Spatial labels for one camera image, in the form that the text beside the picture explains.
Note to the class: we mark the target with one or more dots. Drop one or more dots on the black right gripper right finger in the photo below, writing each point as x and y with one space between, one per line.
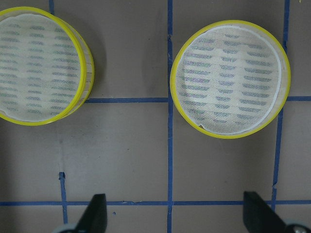
258 217

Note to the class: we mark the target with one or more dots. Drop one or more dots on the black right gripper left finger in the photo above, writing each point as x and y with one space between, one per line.
94 218

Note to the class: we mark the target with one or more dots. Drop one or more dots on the yellow-rimmed steamer basket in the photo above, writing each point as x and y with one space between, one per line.
46 67
230 79

